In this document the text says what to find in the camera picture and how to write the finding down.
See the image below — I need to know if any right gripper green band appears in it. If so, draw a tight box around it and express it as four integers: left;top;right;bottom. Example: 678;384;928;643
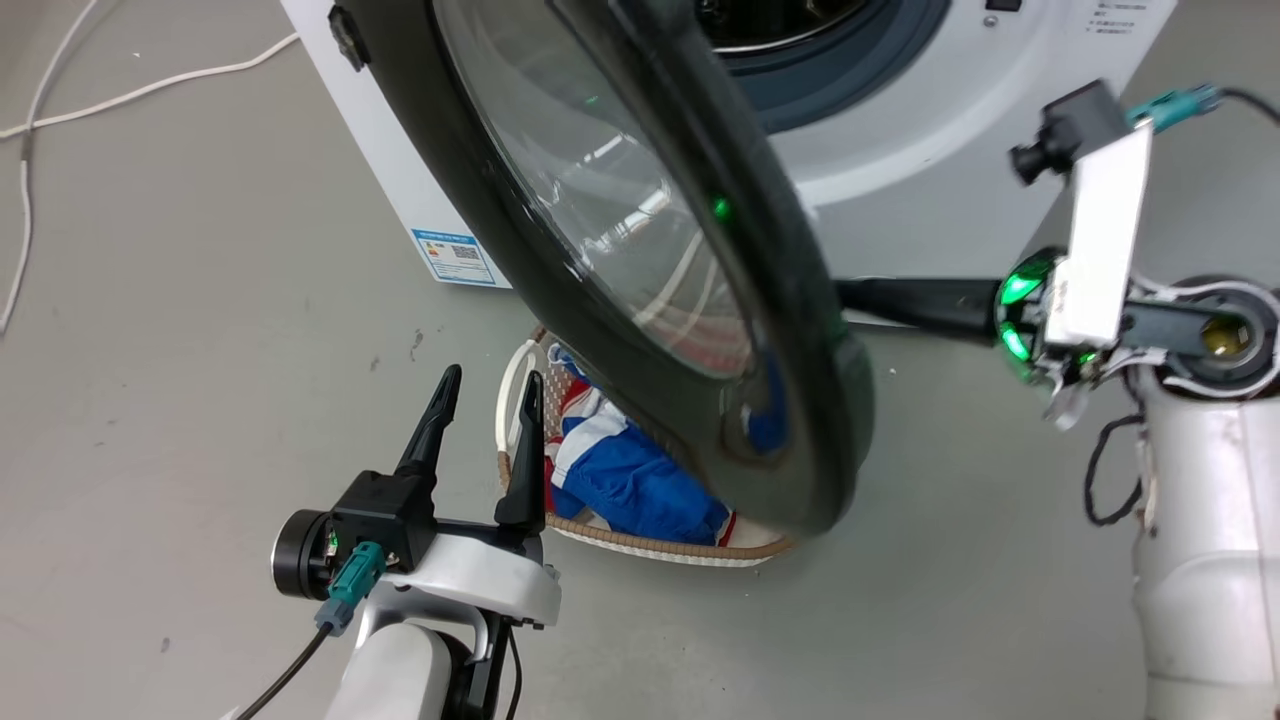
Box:
834;246;1137;401

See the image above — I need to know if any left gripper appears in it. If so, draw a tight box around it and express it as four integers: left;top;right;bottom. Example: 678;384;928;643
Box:
394;364;548;564

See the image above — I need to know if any black round glass washer door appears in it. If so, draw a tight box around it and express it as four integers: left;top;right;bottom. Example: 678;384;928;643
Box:
328;0;877;537

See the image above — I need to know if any white washing machine body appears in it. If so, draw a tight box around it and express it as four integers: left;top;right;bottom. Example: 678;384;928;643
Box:
280;0;1179;331

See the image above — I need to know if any grey rubber door gasket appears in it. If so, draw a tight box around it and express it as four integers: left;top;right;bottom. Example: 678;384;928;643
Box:
712;0;953;137

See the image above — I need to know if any black door hinge block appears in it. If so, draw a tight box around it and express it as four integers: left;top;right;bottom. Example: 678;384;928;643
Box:
327;4;371;73

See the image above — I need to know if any blue white red garment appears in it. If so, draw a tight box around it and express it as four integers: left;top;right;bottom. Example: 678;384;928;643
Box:
543;343;739;550

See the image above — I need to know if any blue energy label sticker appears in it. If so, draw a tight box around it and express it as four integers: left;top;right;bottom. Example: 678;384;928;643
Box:
410;228;499;289

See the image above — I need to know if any woven laundry basket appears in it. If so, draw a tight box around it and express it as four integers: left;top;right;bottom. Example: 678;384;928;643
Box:
495;325;797;570

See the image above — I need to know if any steel washer drum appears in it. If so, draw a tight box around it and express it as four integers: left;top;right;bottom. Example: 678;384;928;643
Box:
694;0;873;53

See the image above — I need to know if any white left camera bracket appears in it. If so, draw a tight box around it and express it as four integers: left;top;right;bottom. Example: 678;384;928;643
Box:
378;532;562;630

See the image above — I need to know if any white camera bracket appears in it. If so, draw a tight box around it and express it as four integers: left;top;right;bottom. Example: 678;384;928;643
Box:
378;532;562;630
1043;122;1155;350

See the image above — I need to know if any left camera cable teal plug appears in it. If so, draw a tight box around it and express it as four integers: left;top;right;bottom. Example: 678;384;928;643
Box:
233;541;388;720

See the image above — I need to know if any camera cable teal plug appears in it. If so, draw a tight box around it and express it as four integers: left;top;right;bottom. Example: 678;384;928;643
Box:
1128;84;1280;129
233;541;388;720

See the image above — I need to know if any white right camera bracket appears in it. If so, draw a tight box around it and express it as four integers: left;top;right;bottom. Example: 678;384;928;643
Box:
1043;122;1155;350

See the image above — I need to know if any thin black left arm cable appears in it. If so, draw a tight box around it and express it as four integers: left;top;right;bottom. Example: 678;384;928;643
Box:
503;622;524;720

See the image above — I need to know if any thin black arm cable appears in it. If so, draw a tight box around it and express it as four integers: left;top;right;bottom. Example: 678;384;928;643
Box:
503;622;524;720
1084;412;1147;528

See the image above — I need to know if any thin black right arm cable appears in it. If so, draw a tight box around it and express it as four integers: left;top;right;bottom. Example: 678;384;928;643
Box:
1084;412;1147;528

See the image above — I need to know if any right camera cable teal plug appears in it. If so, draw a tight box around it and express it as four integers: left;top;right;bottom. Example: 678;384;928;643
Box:
1128;84;1280;129

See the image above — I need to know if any white floor cable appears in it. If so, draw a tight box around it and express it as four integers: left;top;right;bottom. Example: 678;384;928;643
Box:
0;0;101;337
0;32;301;140

